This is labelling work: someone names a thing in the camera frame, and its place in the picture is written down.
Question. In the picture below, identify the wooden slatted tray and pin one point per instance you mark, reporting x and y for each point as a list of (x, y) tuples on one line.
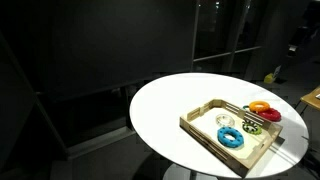
[(237, 137)]

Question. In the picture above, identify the round white table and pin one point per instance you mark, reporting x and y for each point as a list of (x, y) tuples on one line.
[(156, 107)]

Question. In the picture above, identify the yellow object on floor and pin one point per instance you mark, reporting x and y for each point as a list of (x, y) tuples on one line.
[(269, 78)]

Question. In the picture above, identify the wooden side table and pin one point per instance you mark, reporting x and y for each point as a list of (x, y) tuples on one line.
[(311, 99)]

